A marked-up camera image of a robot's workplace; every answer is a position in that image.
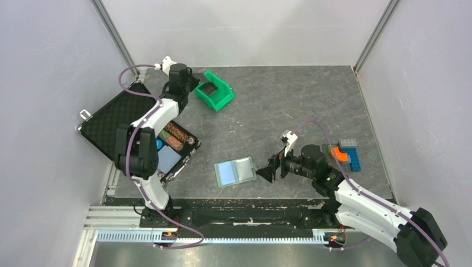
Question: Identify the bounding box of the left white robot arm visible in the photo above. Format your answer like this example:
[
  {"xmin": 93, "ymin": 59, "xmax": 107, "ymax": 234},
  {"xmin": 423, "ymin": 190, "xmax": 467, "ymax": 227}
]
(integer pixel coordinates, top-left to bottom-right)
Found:
[{"xmin": 114, "ymin": 56, "xmax": 200, "ymax": 227}]

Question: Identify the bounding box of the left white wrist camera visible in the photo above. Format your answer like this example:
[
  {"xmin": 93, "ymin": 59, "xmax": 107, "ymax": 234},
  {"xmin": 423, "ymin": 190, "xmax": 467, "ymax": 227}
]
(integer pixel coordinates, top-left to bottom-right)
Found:
[{"xmin": 154, "ymin": 56, "xmax": 177, "ymax": 75}]

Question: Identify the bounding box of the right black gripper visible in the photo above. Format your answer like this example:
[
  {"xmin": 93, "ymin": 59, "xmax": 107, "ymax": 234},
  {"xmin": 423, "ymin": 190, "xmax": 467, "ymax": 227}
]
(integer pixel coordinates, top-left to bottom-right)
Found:
[{"xmin": 255, "ymin": 144, "xmax": 315, "ymax": 184}]

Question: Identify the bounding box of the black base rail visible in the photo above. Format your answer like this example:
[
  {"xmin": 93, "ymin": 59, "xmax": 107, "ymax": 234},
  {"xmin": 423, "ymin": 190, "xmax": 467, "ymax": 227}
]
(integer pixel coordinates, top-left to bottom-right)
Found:
[{"xmin": 137, "ymin": 199, "xmax": 346, "ymax": 240}]

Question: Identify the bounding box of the toy brick assembly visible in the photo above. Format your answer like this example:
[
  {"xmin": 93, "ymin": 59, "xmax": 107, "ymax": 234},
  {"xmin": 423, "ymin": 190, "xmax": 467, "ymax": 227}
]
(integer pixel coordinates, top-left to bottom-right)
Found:
[{"xmin": 322, "ymin": 139, "xmax": 362, "ymax": 172}]

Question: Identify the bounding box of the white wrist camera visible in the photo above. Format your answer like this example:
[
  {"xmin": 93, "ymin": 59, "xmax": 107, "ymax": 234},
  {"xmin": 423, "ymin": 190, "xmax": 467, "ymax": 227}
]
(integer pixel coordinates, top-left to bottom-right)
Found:
[
  {"xmin": 280, "ymin": 130, "xmax": 298, "ymax": 156},
  {"xmin": 154, "ymin": 56, "xmax": 177, "ymax": 75}
]

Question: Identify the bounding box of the black poker chip case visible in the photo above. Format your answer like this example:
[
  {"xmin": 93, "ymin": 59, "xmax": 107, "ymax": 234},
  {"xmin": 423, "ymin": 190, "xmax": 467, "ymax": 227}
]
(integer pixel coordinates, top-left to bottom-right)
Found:
[{"xmin": 79, "ymin": 82, "xmax": 200, "ymax": 182}]

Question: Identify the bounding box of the green plastic bin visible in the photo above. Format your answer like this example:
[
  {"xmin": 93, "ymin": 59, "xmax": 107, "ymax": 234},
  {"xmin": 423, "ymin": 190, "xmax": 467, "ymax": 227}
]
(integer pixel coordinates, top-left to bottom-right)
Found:
[{"xmin": 194, "ymin": 71, "xmax": 235, "ymax": 112}]

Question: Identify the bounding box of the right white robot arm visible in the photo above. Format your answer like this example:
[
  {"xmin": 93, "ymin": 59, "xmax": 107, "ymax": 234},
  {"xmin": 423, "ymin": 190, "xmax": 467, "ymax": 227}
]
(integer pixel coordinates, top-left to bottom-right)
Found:
[{"xmin": 256, "ymin": 145, "xmax": 448, "ymax": 266}]

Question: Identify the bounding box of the white toothed cable strip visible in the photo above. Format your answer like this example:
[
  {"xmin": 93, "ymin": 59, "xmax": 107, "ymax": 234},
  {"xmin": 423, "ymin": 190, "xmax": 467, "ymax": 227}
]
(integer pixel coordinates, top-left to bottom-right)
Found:
[{"xmin": 96, "ymin": 230, "xmax": 328, "ymax": 245}]

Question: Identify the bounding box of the green card holder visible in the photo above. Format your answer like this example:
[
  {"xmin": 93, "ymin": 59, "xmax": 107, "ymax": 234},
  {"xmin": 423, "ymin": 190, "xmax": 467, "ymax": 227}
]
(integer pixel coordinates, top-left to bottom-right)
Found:
[{"xmin": 214, "ymin": 156, "xmax": 257, "ymax": 188}]

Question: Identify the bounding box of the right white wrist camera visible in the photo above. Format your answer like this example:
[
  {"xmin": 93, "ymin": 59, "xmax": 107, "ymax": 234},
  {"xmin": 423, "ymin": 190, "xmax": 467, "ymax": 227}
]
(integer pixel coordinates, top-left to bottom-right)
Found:
[{"xmin": 280, "ymin": 130, "xmax": 298, "ymax": 156}]

